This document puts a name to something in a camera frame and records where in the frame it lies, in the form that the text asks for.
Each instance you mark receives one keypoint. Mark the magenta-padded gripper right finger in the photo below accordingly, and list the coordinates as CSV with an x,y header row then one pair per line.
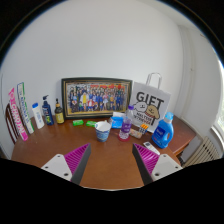
x,y
148,160

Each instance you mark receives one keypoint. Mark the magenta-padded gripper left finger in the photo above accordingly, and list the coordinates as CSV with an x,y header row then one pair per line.
x,y
76,160

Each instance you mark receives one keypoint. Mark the clear purple-capped water bottle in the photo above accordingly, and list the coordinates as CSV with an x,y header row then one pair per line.
x,y
126,125

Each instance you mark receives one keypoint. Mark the white remote control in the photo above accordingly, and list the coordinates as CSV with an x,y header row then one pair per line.
x,y
151,148

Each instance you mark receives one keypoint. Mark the blue detergent bottle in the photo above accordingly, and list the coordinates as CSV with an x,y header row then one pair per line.
x,y
162,135

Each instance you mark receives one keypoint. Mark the small wrapped snack packet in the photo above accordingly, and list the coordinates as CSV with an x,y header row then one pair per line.
x,y
136,133

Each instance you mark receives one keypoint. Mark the flat round red coaster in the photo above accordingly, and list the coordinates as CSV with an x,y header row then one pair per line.
x,y
124,139

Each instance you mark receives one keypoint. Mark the small green box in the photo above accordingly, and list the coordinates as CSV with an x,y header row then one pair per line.
x,y
91,123
78,122

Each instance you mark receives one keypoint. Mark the amber yellow-labelled pump bottle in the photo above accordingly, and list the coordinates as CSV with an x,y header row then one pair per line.
x,y
59,115

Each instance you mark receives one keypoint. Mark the dark blue pump bottle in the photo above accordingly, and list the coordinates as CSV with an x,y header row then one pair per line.
x,y
48,113

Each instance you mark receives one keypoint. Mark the white printed paper gift bag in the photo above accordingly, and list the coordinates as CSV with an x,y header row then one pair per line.
x,y
151,103

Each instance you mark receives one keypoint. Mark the white blue-capped lotion bottle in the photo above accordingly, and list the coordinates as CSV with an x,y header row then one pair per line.
x,y
38,116

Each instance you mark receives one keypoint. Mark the framed group picture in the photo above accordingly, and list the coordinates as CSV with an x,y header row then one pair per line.
x,y
96,98

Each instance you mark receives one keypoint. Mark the green white toothpaste box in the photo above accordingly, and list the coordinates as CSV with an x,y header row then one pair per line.
x,y
25,108

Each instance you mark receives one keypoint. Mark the pink toothpaste box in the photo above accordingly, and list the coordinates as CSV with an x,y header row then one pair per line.
x,y
17,115

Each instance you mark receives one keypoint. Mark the dark wooden chair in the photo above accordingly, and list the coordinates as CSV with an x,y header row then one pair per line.
x,y
10,125

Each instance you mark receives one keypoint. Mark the white wall radiator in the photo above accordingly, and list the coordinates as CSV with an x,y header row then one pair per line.
x,y
201,151

